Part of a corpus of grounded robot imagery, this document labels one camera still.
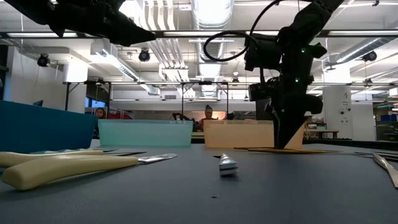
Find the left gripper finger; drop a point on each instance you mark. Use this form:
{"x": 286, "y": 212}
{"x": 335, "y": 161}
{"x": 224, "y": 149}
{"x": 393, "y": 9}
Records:
{"x": 127, "y": 32}

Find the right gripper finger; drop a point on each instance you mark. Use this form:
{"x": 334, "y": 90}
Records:
{"x": 293, "y": 130}
{"x": 281, "y": 133}

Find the wooden chopstick utensil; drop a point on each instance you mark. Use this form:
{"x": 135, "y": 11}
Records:
{"x": 295, "y": 151}

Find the teal translucent plastic bin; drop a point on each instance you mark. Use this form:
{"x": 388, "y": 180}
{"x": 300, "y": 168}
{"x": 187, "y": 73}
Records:
{"x": 146, "y": 133}

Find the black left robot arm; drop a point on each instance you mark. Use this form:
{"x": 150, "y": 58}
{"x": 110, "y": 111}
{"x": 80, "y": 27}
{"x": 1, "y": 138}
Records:
{"x": 28, "y": 9}

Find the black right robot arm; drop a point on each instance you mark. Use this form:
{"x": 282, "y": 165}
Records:
{"x": 314, "y": 15}

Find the black background robot arm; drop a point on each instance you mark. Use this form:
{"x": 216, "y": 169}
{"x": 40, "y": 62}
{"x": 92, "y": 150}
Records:
{"x": 183, "y": 116}

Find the black ceiling speaker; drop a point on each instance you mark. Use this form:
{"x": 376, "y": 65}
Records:
{"x": 144, "y": 55}
{"x": 370, "y": 56}
{"x": 43, "y": 60}

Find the wooden desk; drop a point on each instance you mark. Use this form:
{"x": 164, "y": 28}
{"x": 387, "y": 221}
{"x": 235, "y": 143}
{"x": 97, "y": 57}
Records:
{"x": 323, "y": 132}

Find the orange translucent plastic bin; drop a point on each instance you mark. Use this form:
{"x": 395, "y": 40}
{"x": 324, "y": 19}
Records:
{"x": 239, "y": 133}

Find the white column with signs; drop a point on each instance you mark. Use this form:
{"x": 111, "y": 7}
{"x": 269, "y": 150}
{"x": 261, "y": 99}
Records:
{"x": 337, "y": 102}

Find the person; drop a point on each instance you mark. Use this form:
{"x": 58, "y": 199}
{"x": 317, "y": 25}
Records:
{"x": 100, "y": 112}
{"x": 208, "y": 112}

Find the blue screen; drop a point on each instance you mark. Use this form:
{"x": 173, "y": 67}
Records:
{"x": 93, "y": 102}

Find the storage shelf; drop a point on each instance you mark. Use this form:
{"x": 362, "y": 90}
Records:
{"x": 387, "y": 124}

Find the dark blue plastic bin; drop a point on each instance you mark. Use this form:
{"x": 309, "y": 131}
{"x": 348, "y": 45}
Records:
{"x": 46, "y": 127}

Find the black overhead rail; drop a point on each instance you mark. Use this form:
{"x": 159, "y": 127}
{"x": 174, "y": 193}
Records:
{"x": 180, "y": 33}

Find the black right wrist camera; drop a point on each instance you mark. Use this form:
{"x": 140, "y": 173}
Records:
{"x": 262, "y": 51}

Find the black workstation frame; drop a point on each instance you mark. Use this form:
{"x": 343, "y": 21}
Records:
{"x": 155, "y": 82}

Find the silver ventilation duct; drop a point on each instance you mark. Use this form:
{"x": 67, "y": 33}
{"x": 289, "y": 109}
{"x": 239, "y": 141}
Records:
{"x": 214, "y": 71}
{"x": 357, "y": 49}

